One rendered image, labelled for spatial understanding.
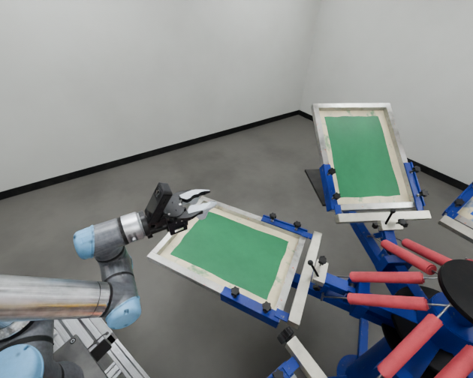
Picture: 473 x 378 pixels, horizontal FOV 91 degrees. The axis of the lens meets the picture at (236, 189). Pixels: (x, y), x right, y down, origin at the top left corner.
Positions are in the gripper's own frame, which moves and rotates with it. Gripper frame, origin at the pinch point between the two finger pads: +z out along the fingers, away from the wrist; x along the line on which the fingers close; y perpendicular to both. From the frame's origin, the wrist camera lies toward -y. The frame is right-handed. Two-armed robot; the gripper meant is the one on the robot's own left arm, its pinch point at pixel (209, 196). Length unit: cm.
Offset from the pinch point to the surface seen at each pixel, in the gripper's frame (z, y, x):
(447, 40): 396, 9, -127
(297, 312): 29, 60, 33
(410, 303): 64, 40, 53
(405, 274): 75, 42, 45
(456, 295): 72, 28, 58
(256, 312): 14, 65, 23
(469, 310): 70, 27, 63
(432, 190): 363, 170, -12
